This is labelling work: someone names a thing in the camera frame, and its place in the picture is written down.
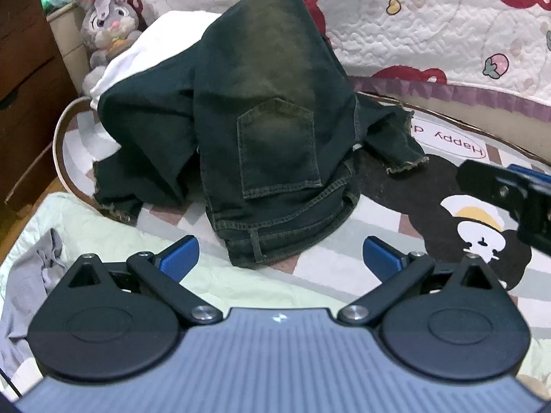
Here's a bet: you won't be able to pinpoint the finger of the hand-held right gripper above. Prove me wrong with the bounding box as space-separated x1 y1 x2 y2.
456 159 551 248
507 163 551 188

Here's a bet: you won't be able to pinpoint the black cable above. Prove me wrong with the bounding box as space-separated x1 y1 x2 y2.
0 368 22 401

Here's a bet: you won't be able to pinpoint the dark green jeans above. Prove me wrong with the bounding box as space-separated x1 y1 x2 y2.
92 0 430 269

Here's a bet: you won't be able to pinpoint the white quilt with red bears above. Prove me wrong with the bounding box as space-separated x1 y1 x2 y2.
116 0 551 106

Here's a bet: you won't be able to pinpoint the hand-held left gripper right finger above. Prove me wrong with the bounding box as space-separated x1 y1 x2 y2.
337 236 504 325

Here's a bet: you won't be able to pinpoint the striped mat with bear print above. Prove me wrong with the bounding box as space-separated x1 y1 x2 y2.
52 97 551 353

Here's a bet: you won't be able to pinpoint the brown wooden cabinet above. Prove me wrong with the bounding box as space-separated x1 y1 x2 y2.
0 0 93 216

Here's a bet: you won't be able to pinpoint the grey crumpled cloth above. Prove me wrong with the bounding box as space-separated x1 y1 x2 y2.
0 228 72 375

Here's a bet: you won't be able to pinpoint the light green quilt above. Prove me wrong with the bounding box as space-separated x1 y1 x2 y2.
0 192 358 396

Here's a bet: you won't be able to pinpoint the grey plush bunny toy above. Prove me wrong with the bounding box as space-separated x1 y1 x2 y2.
69 0 145 95

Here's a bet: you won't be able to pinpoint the white folded garment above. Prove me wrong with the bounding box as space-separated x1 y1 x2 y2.
88 10 222 110

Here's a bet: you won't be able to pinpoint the cream storage box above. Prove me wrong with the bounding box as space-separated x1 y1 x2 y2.
46 2 93 70

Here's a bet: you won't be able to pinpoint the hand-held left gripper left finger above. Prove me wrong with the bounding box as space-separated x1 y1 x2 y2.
55 235 223 324

